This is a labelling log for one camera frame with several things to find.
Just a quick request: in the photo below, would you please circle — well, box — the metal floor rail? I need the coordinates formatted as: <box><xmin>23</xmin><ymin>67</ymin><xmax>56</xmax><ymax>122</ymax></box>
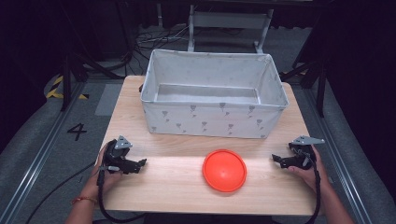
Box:
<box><xmin>0</xmin><ymin>81</ymin><xmax>90</xmax><ymax>224</ymax></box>
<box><xmin>302</xmin><ymin>87</ymin><xmax>376</xmax><ymax>224</ymax></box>

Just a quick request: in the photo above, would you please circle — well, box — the orange round plastic disc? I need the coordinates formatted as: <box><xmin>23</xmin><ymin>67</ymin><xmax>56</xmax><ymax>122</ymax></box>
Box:
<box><xmin>202</xmin><ymin>148</ymin><xmax>248</xmax><ymax>193</ymax></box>

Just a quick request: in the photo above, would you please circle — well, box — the thin black cable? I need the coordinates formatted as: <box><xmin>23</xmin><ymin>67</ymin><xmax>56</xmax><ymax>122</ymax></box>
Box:
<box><xmin>24</xmin><ymin>161</ymin><xmax>106</xmax><ymax>224</ymax></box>

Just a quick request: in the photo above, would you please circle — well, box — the thick black braided cable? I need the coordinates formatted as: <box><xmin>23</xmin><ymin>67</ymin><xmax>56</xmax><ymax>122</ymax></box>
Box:
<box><xmin>293</xmin><ymin>147</ymin><xmax>322</xmax><ymax>224</ymax></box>
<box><xmin>96</xmin><ymin>167</ymin><xmax>148</xmax><ymax>224</ymax></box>

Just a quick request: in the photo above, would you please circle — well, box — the grey metal stand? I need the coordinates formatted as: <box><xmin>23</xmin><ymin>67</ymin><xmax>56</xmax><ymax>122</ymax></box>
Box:
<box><xmin>187</xmin><ymin>4</ymin><xmax>276</xmax><ymax>55</ymax></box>

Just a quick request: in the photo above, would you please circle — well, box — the orange thread bracelet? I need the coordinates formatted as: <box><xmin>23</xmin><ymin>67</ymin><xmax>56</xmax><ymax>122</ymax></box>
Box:
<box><xmin>71</xmin><ymin>194</ymin><xmax>98</xmax><ymax>206</ymax></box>

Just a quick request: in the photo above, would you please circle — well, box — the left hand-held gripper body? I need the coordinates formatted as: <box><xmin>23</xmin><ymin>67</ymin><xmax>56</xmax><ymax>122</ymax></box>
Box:
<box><xmin>102</xmin><ymin>134</ymin><xmax>140</xmax><ymax>175</ymax></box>

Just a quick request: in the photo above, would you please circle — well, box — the grey fabric storage box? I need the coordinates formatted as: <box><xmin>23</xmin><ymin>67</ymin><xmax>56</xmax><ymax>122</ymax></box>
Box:
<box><xmin>139</xmin><ymin>49</ymin><xmax>290</xmax><ymax>140</ymax></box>

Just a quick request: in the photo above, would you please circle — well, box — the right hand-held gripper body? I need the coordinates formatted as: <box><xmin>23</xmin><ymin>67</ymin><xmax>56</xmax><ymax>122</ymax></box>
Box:
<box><xmin>281</xmin><ymin>134</ymin><xmax>326</xmax><ymax>171</ymax></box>

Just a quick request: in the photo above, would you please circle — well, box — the black tripod stand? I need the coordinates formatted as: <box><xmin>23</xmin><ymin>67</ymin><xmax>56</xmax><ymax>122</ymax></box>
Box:
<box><xmin>57</xmin><ymin>0</ymin><xmax>127</xmax><ymax>112</ymax></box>
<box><xmin>279</xmin><ymin>59</ymin><xmax>329</xmax><ymax>119</ymax></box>

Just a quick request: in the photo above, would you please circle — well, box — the person's left hand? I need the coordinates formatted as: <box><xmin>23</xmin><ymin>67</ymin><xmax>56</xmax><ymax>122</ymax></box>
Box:
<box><xmin>81</xmin><ymin>143</ymin><xmax>124</xmax><ymax>202</ymax></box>

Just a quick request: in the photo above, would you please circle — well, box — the bundle of floor cables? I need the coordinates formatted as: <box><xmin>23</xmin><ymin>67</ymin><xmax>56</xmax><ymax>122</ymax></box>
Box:
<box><xmin>132</xmin><ymin>23</ymin><xmax>191</xmax><ymax>54</ymax></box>

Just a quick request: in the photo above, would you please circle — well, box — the person's right hand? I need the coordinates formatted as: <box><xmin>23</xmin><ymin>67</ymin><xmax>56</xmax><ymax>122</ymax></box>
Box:
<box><xmin>286</xmin><ymin>145</ymin><xmax>331</xmax><ymax>195</ymax></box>

